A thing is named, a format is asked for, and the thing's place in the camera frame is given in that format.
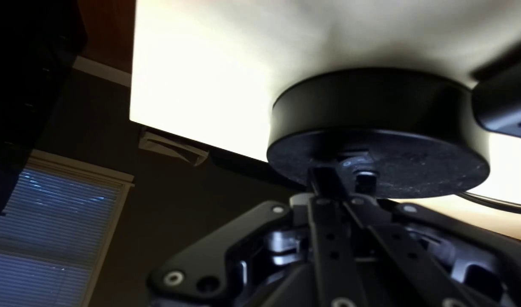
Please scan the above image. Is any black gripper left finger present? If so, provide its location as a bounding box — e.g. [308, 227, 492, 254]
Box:
[308, 167, 366, 307]

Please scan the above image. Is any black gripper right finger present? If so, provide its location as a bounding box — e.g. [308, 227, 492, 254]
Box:
[345, 196, 478, 307]

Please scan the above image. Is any round dark lamp base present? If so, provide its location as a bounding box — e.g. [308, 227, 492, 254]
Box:
[267, 68, 490, 198]

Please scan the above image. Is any light wooden side table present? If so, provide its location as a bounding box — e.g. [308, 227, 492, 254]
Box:
[127, 0, 521, 244]

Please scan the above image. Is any window with blinds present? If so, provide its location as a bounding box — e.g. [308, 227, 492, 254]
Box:
[0, 150, 134, 307]

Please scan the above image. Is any black lamp power cable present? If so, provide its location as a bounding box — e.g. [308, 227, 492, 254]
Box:
[458, 189, 521, 217]

